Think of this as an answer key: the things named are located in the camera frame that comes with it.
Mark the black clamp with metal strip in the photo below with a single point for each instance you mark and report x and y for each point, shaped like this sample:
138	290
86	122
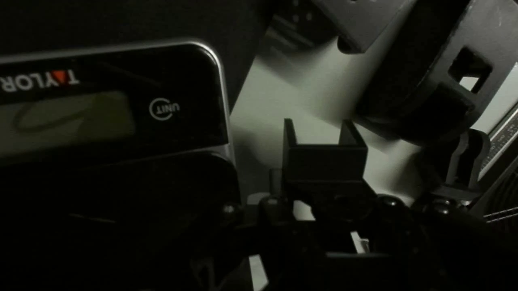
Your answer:
475	162

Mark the black U-shaped bracket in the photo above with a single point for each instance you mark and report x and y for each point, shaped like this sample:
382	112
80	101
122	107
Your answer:
324	162

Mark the black Taylor kitchen scale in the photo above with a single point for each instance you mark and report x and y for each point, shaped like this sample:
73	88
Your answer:
107	107

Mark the tall black plastic block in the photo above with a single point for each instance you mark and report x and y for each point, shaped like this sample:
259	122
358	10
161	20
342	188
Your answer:
415	70

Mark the grey metal tool drawer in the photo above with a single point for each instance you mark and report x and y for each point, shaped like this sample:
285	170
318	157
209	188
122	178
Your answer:
301	86

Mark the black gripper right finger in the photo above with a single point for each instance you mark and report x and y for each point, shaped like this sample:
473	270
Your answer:
431	243

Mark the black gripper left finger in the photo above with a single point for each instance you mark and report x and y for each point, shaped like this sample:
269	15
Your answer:
269	243

